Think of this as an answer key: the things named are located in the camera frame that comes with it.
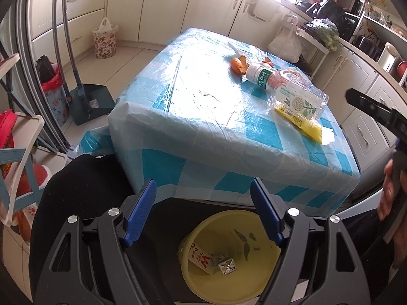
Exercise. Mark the floral bin with red bag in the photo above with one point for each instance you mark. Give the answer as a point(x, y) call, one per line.
point(55, 108)

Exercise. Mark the white pitcher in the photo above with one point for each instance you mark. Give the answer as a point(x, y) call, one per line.
point(388, 57)

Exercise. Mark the white hanging door bin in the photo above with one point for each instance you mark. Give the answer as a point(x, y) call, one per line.
point(265, 6)

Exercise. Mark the blue checked plastic tablecloth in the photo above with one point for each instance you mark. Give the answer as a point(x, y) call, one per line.
point(203, 117)

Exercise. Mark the white folding rack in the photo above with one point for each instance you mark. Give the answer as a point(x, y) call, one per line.
point(28, 120)

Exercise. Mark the white kitchen cart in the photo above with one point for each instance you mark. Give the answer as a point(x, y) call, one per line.
point(318, 43)

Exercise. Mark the floral wastebasket with white bag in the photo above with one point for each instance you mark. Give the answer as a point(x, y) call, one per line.
point(105, 43)

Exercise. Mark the yellow plastic basin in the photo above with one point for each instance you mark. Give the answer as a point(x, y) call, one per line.
point(222, 228)

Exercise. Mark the white kitchen base cabinets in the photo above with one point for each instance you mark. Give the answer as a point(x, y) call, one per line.
point(356, 70)
point(159, 0)

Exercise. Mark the red cup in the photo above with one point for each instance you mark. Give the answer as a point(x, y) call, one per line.
point(402, 73)

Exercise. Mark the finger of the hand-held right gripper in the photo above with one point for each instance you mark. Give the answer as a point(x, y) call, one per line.
point(375, 106)

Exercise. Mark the red and white carton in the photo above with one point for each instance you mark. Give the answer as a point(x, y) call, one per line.
point(200, 257)

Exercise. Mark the large orange sweet potato piece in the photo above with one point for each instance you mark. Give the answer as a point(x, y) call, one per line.
point(295, 72)

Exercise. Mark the grey sliding door frame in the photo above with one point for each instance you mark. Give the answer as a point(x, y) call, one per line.
point(31, 70)

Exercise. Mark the blue wooden frame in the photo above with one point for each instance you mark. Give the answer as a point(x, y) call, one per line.
point(27, 171)

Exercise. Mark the curled orange peel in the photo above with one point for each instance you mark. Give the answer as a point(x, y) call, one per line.
point(238, 66)

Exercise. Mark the person's left leg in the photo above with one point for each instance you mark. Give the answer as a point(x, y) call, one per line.
point(82, 184)

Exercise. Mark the red cloth bag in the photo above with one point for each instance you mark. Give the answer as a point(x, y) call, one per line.
point(8, 127)

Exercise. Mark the silver foil wrapper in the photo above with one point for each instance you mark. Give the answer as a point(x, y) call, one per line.
point(225, 265)

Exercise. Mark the person's right hand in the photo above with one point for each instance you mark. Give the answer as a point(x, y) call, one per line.
point(387, 193)

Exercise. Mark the small orange peel piece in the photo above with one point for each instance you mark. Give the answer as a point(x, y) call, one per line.
point(267, 61)

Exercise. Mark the person's right leg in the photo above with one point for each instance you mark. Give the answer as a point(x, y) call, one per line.
point(375, 260)

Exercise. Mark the yellow snack wrapper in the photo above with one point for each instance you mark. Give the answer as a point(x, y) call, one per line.
point(302, 124)

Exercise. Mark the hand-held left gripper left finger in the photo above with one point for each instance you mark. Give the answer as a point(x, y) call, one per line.
point(140, 209)

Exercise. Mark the white plastic bag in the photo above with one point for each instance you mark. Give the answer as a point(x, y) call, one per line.
point(286, 46)

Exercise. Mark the clear plastic bottle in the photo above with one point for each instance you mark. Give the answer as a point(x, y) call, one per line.
point(286, 92)

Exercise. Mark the bag of green vegetables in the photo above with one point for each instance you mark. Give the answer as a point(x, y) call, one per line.
point(327, 35)

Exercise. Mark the black air fryer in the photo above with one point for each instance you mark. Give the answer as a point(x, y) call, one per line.
point(330, 9)

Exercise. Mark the person's leg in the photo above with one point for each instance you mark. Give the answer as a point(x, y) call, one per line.
point(375, 260)
point(82, 184)

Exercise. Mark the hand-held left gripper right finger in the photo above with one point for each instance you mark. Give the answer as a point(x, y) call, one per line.
point(265, 209)

